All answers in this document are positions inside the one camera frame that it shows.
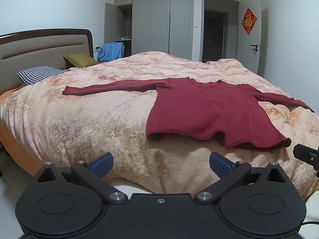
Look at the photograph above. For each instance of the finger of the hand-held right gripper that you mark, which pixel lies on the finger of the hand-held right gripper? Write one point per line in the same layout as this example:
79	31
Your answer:
305	154

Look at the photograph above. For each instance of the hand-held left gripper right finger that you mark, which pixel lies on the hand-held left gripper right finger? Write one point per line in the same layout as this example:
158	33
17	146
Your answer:
220	164

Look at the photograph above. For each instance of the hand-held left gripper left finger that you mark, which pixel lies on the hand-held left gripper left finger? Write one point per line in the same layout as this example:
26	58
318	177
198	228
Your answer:
102	164

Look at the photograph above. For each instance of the dark red long-sleeve sweater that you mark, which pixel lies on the dark red long-sleeve sweater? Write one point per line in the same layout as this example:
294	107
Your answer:
211	109

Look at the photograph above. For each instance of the floral peach quilt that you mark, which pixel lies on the floral peach quilt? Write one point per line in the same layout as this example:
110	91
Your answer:
99	119

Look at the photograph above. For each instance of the orange bed sheet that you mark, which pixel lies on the orange bed sheet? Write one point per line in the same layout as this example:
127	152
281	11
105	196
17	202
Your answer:
15	151

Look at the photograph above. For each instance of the white room door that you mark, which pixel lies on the white room door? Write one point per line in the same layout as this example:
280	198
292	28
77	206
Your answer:
253	62

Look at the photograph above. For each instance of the olive green pillow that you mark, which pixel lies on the olive green pillow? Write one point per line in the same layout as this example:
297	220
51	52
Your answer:
79	60

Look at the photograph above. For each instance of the houndstooth pillow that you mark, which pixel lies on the houndstooth pillow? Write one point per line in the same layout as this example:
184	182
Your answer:
39	74

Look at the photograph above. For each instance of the blue garment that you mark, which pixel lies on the blue garment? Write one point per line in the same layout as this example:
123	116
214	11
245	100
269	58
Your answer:
111	52

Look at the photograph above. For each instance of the beige padded bed headboard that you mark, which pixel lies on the beige padded bed headboard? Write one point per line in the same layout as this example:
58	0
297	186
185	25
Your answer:
37	52

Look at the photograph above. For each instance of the red diamond door decoration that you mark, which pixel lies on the red diamond door decoration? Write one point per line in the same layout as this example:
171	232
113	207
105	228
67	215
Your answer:
248	21

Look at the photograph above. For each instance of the grey built-in wardrobe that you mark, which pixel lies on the grey built-in wardrobe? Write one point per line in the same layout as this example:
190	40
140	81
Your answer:
154	20

